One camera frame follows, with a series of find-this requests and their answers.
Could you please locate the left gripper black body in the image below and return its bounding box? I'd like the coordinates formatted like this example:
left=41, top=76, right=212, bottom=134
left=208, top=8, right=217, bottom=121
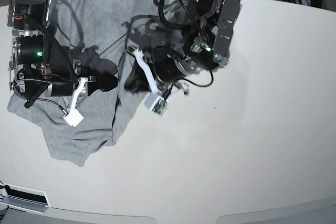
left=123, top=45, right=205, bottom=95

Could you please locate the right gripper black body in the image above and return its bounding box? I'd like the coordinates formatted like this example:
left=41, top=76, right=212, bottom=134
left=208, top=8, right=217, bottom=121
left=44, top=71, right=118, bottom=97

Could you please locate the grey t-shirt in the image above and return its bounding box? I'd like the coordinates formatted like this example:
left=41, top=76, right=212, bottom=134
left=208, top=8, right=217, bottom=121
left=7, top=0, right=200, bottom=167

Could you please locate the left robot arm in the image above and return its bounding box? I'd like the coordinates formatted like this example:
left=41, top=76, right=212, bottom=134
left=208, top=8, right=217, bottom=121
left=125, top=0, right=241, bottom=92

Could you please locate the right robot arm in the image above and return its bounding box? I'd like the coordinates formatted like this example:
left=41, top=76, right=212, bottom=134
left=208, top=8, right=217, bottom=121
left=7, top=0, right=118, bottom=109

